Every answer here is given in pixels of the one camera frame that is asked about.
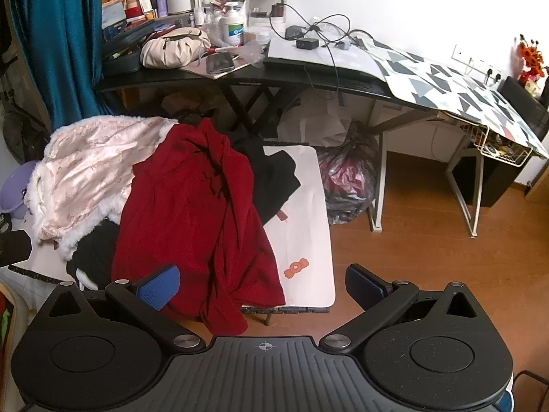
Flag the pink notebook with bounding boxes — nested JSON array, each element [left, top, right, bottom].
[[178, 53, 252, 80]]

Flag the white plastic bag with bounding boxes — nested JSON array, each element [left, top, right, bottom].
[[277, 93, 358, 147]]

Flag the black desk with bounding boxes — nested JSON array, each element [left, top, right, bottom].
[[94, 62, 414, 142]]

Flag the black trash bag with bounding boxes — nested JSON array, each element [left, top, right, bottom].
[[316, 121, 382, 226]]

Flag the clear acrylic organizer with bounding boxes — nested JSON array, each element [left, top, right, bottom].
[[246, 0, 289, 32]]

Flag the white wire basket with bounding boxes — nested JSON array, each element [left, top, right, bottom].
[[460, 121, 535, 168]]

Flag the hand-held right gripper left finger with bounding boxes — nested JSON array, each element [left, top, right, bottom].
[[43, 265, 207, 355]]

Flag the white laptop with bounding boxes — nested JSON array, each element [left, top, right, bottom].
[[263, 35, 389, 82]]

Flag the teal curtain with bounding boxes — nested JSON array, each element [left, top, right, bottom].
[[8, 0, 116, 133]]

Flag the white desk frame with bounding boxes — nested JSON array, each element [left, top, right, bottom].
[[366, 102, 490, 239]]

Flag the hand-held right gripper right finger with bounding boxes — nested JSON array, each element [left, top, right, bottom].
[[318, 263, 483, 355]]

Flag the blue box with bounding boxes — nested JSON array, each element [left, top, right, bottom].
[[102, 0, 128, 38]]

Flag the pink fur-trimmed coat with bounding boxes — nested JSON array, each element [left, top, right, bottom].
[[23, 116, 181, 262]]

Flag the orange flowers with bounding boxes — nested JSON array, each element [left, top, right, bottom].
[[512, 33, 549, 83]]

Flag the black cable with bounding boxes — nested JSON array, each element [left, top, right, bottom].
[[269, 2, 376, 95]]

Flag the black knit garment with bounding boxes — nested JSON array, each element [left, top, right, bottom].
[[66, 219, 125, 291]]

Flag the red sweater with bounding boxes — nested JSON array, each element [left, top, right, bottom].
[[110, 118, 287, 337]]

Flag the white mat with orange bow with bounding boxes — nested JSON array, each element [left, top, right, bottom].
[[240, 144, 337, 315]]

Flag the purple stool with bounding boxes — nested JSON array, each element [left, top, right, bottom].
[[0, 161, 44, 219]]

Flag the white wall socket panel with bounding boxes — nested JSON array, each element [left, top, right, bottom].
[[452, 44, 503, 79]]

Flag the black box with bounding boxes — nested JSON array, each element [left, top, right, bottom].
[[499, 76, 549, 139]]

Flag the black cabinet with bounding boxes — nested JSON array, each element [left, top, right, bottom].
[[452, 145, 523, 207]]

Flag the geometric patterned table mat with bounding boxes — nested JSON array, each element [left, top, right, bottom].
[[355, 36, 549, 160]]

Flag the beige pouch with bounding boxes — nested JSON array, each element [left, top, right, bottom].
[[140, 27, 212, 69]]

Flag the white pump lotion bottle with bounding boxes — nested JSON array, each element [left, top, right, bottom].
[[219, 2, 245, 48]]

